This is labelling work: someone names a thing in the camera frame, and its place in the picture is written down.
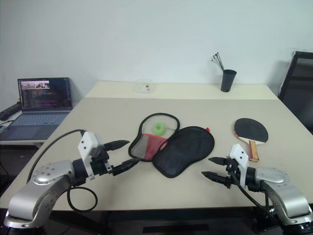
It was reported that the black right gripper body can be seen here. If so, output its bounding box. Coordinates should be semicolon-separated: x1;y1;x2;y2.
224;158;242;189

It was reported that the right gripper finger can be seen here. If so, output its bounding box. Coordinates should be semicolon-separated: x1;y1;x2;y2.
208;156;228;167
201;171;232;189

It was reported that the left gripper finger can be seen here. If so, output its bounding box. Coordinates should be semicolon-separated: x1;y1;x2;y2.
112;158;141;177
104;140;130;151

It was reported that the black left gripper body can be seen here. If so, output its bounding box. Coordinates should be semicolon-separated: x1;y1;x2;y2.
89;145;115;177

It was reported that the black zippered paddle case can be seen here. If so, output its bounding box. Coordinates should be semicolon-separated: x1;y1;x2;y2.
128;112;216;179

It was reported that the black table tennis paddle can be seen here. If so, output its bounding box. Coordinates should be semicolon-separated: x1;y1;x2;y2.
234;117;269;163

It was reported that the black plastic cup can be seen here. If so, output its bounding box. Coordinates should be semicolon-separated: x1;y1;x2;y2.
221;69;238;93

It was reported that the open grey laptop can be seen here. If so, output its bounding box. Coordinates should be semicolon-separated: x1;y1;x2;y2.
0;77;73;141

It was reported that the thin black stick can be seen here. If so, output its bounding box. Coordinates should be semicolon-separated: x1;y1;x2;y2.
213;54;224;71
210;59;224;71
216;52;224;71

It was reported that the black office chair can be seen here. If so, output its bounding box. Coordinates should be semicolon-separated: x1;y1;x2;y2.
278;50;313;135

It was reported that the black power strip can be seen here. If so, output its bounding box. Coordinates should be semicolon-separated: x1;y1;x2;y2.
0;102;22;121

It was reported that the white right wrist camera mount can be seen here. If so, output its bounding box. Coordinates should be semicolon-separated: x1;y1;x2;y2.
228;143;250;189

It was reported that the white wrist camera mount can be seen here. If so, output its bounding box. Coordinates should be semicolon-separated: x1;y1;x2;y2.
77;131;105;181
228;143;250;189

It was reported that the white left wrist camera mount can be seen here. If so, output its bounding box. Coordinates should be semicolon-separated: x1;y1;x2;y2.
77;131;105;181

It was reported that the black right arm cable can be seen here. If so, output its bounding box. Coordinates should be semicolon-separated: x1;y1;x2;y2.
229;170;279;220

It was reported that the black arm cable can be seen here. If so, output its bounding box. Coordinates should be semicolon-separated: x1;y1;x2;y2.
28;129;98;212
229;170;279;220

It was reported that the green ring-shaped object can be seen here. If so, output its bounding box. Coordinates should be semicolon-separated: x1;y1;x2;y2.
151;121;167;135

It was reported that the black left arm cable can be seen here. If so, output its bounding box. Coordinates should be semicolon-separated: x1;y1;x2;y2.
28;129;98;212

